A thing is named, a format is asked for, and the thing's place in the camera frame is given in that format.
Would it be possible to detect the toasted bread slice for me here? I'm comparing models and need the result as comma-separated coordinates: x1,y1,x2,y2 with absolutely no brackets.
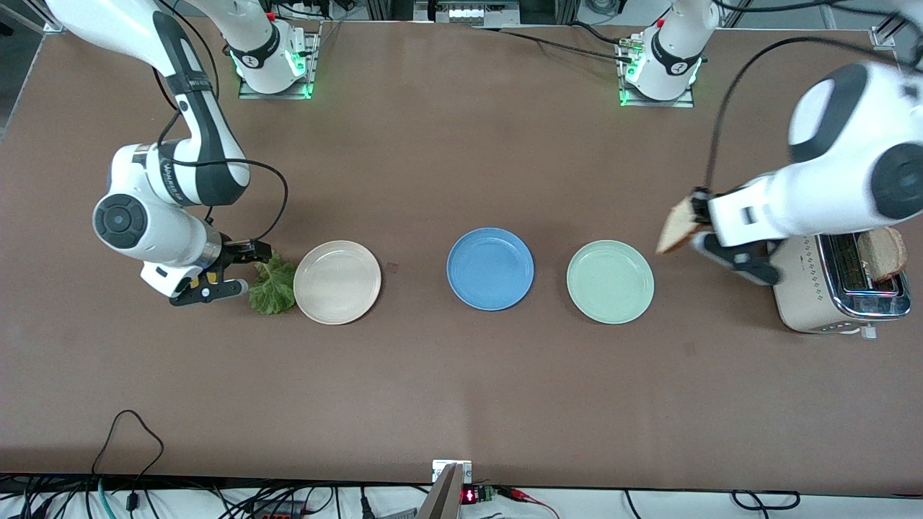
655,195,704,255
857,227,909,283

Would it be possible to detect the green lettuce leaf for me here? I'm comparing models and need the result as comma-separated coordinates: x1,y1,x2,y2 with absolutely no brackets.
248,252,298,316

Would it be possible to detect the beige plate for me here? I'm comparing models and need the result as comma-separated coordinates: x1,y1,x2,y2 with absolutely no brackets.
293,240,382,326

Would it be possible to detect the light green plate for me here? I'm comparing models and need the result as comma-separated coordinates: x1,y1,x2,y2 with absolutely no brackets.
566,239,655,325

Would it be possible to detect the blue plate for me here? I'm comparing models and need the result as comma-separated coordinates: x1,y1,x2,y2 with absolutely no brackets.
446,227,535,312

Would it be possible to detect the cream and chrome toaster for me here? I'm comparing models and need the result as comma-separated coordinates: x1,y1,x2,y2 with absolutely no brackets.
772,231,913,340

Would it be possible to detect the grey electronics box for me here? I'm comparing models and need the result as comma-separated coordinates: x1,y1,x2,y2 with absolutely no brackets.
415,0,521,26

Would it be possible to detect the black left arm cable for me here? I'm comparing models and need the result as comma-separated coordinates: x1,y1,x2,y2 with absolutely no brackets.
703,0,902,192

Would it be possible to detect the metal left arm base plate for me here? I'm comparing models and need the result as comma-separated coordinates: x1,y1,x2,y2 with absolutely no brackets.
618,40,695,109

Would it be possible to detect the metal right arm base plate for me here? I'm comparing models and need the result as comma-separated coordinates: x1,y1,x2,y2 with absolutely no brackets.
238,29,317,100

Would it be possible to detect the thin black looped cable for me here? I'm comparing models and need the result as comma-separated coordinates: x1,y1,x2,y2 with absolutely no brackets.
91,409,166,513

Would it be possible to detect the long thin black cable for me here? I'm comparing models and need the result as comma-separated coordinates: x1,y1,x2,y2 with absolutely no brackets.
476,26,635,64

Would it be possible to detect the white mounting bracket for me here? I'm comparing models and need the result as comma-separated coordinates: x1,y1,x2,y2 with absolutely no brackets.
432,459,473,485

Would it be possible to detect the grey camera mount arm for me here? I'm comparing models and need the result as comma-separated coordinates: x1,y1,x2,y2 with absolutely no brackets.
417,463,464,519

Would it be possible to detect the black coiled floor cable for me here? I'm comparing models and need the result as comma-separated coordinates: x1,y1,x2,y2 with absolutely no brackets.
731,489,801,510

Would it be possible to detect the red wire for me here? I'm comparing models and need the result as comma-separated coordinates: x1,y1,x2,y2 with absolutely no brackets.
505,489,560,518

